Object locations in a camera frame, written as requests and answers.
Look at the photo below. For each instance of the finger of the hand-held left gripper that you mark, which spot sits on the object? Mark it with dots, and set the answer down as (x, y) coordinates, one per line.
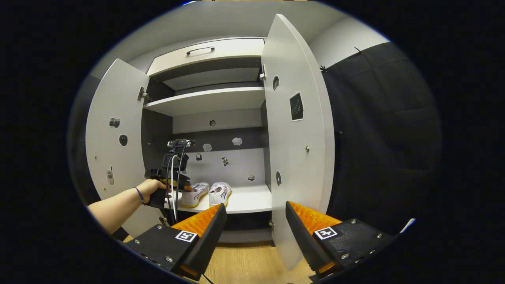
(185, 187)

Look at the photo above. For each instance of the black backdrop cloth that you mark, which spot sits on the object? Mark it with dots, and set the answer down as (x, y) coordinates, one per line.
(382, 138)

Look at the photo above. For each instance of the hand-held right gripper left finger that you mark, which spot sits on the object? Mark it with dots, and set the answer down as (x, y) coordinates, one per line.
(211, 240)

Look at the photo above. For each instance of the white cabinet drawer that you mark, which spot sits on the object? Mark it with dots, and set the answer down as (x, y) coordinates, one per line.
(236, 49)

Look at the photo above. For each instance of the white shoe cabinet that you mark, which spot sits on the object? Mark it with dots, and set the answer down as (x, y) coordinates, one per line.
(244, 199)

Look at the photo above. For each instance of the white striped canvas shoe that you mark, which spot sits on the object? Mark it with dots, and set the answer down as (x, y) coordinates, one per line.
(219, 193)
(197, 193)

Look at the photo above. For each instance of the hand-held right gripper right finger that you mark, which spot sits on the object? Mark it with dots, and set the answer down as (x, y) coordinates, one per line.
(302, 240)

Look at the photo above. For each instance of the white cabinet door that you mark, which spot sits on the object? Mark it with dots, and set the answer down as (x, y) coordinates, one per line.
(292, 157)
(114, 150)

